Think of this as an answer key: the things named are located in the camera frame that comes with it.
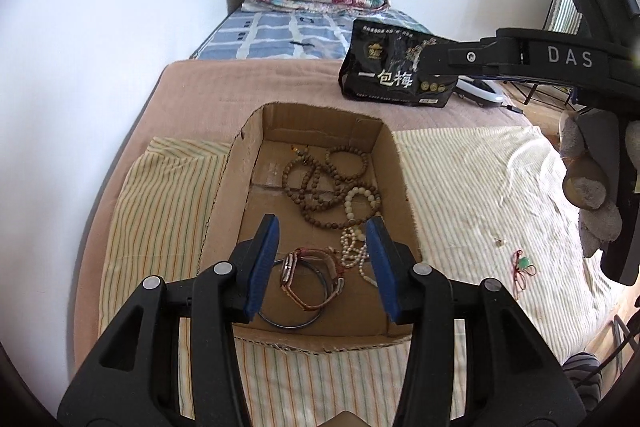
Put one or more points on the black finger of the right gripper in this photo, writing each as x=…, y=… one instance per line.
x=440, y=54

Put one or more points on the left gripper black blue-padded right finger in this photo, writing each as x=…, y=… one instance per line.
x=475, y=358

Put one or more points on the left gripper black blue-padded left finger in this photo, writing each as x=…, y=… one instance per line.
x=168, y=356

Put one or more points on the green jade red cord pendant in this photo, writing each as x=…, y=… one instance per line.
x=522, y=270

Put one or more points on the dark brown bead mala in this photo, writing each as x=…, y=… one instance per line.
x=318, y=186

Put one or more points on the black thin bangle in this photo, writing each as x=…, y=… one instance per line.
x=281, y=311

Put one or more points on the grey gloved hand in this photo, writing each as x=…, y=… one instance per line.
x=590, y=148

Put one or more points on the black plum snack bag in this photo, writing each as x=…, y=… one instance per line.
x=383, y=65

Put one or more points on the brown cardboard box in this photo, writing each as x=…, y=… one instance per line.
x=253, y=185

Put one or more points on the blue checked bed sheet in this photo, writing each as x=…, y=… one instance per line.
x=243, y=35

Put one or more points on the brown bed blanket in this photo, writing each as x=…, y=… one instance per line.
x=211, y=100

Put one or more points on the white ring light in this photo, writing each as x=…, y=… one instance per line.
x=484, y=93

